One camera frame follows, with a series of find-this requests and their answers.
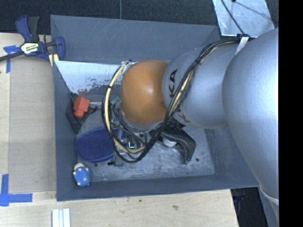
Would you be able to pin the blue oval sponge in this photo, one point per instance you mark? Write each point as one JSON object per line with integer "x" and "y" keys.
{"x": 93, "y": 146}

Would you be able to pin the black angular flat object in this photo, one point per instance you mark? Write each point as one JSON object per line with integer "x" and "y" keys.
{"x": 75, "y": 123}

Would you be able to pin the orange-red plastic toy block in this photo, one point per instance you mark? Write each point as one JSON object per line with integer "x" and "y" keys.
{"x": 80, "y": 106}

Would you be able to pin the blue and white toy figure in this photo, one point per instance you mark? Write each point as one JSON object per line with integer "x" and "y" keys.
{"x": 81, "y": 175}

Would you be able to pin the pale wood flat board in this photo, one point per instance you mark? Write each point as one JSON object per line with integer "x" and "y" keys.
{"x": 30, "y": 126}

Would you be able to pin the grey metal bin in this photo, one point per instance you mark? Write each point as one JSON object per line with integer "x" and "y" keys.
{"x": 99, "y": 41}

